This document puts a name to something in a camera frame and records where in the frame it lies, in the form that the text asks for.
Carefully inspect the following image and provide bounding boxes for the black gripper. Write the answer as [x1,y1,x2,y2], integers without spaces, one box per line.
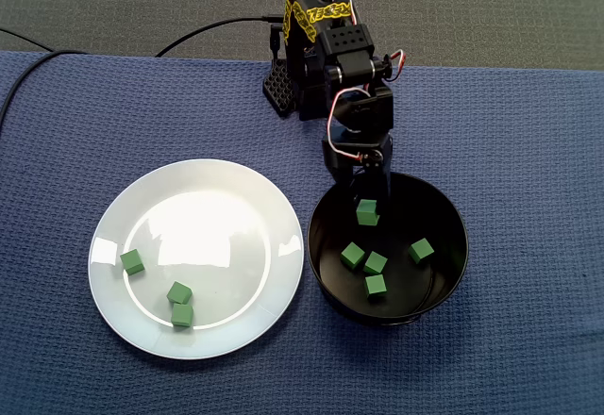
[322,87,395,213]

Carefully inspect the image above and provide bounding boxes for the green cube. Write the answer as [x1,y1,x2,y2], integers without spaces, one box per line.
[170,302,195,329]
[165,280,193,306]
[119,248,146,276]
[362,250,390,275]
[340,241,367,270]
[364,273,389,299]
[408,237,436,265]
[356,199,380,226]

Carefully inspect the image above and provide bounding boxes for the black metal bucket container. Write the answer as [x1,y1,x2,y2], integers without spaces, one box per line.
[306,165,470,326]

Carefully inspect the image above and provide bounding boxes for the white round plate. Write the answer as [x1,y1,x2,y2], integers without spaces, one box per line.
[87,158,306,361]

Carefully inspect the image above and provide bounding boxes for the blue waffle-weave mat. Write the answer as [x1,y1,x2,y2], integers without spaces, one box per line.
[0,50,604,415]

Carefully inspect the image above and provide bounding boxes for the thin black cable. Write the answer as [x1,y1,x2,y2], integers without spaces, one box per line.
[0,27,54,52]

